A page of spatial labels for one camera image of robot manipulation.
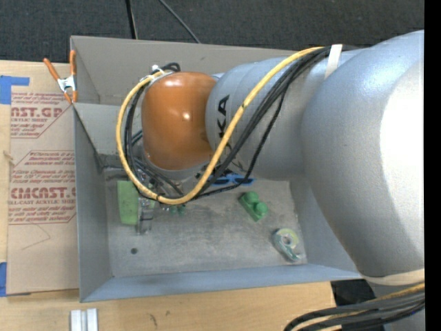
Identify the blue flat thing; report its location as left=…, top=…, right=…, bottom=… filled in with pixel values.
left=212, top=175, right=256, bottom=186

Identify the light green flat block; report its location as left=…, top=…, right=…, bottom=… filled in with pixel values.
left=116, top=180, right=141, bottom=225

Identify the grey and yellow tape dispenser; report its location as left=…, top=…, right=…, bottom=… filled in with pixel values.
left=271, top=228, right=303, bottom=263

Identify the green toy brick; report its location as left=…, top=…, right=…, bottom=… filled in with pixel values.
left=238, top=191, right=269, bottom=223

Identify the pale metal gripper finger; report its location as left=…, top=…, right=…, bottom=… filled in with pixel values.
left=139, top=198, right=155, bottom=217
left=136, top=215, right=154, bottom=234

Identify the grey metal bin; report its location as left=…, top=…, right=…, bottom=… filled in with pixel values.
left=70, top=35, right=363, bottom=303

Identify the brown cardboard board red print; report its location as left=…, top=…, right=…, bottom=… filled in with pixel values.
left=0, top=59, right=81, bottom=298

